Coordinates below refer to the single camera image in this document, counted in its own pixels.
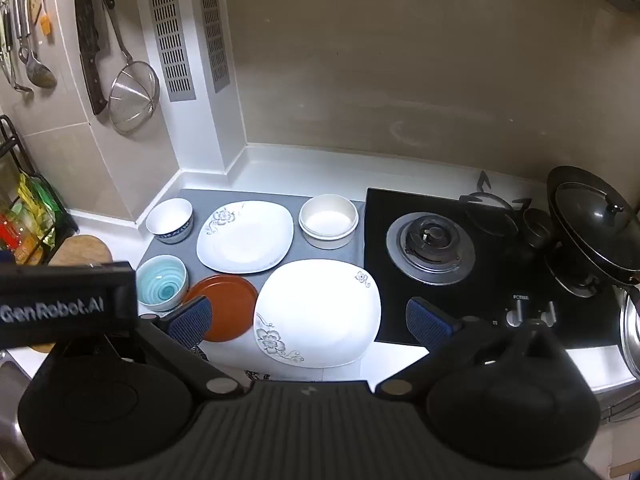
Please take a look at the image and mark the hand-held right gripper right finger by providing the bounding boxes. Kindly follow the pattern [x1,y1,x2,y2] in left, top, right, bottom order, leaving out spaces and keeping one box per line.
[374,297,532,402]

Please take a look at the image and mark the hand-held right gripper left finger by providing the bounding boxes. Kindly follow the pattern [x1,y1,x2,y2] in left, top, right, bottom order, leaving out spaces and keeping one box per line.
[134,295,250,402]

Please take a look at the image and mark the brown round plate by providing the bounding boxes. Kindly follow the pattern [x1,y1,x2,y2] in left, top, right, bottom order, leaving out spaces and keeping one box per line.
[181,275,259,343]

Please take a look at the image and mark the blue rimmed white bowl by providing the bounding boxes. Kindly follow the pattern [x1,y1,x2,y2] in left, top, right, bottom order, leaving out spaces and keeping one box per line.
[145,198,195,245]

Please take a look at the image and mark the large white floral square plate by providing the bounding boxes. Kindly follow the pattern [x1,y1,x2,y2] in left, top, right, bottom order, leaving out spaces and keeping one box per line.
[253,259,382,369]

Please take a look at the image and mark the light blue swirl bowl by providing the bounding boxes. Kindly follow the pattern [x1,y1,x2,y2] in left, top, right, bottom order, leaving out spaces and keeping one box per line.
[135,255,189,312]

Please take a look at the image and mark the wooden cutting board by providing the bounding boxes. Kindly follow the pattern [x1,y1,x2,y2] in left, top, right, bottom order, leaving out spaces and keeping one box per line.
[47,234,115,267]

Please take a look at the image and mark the steel gas burner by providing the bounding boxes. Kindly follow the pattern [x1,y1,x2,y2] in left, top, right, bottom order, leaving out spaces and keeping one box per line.
[384,211,476,286]

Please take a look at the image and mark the small white floral square plate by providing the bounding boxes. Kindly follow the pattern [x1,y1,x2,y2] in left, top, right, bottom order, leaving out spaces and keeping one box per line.
[196,200,295,275]

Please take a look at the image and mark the colourful seasoning packets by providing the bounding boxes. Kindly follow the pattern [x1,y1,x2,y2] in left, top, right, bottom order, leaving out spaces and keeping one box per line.
[0,172,61,263]

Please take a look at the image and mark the steel sink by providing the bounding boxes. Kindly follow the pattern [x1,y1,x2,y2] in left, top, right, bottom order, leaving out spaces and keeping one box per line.
[0,350,36,480]

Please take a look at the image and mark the black glass gas stove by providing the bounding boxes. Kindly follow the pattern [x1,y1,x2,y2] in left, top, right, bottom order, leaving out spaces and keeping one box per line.
[363,187,626,348]

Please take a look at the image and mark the grey counter mat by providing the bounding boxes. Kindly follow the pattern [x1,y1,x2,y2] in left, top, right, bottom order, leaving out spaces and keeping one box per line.
[135,189,368,381]

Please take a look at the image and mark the beige round bowl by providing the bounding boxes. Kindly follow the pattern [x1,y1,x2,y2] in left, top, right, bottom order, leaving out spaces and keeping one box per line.
[298,194,359,250]

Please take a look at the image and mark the black wok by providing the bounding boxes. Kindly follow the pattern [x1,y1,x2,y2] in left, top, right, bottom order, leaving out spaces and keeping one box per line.
[546,166,640,288]

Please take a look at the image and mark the glass wok lid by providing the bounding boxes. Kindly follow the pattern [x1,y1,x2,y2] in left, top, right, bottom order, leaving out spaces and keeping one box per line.
[555,180,638,271]

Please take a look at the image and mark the stainless steel pot lid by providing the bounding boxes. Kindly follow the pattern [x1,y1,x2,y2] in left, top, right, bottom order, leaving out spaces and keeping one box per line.
[617,287,640,381]

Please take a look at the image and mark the steel mesh strainer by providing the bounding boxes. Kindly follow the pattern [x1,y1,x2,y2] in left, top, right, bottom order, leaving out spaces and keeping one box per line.
[97,0,161,136]

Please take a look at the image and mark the steel spoon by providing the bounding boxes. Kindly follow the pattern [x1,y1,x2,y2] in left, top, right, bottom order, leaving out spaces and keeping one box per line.
[0,0,34,95]

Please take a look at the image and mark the steel ladle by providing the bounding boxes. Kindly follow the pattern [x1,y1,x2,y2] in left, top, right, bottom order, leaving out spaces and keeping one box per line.
[20,0,57,88]

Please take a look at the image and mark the dark cleaver knife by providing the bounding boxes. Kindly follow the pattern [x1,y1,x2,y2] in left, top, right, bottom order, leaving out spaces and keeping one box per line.
[74,0,111,117]

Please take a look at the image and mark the wooden spatula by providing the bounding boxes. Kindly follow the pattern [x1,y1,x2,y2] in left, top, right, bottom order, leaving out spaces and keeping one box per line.
[27,0,55,38]

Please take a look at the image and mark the black pot support ring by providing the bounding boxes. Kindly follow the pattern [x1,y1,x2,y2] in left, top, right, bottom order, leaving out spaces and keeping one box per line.
[460,170,533,236]

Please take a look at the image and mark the black wire rack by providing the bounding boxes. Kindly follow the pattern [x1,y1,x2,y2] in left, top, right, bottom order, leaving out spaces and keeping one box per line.
[0,115,78,266]

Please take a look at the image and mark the grey wall vent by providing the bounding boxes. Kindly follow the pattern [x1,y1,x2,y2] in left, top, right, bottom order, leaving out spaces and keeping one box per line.
[196,0,232,94]
[146,0,195,103]

